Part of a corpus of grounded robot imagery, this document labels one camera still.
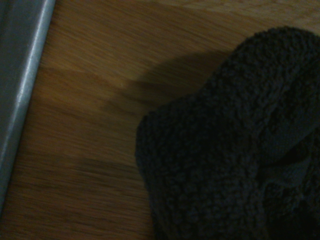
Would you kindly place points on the dark grey terry towel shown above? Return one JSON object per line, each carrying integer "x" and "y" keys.
{"x": 225, "y": 140}

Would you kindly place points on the grey metal edge strip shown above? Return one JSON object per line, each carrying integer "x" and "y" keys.
{"x": 18, "y": 75}

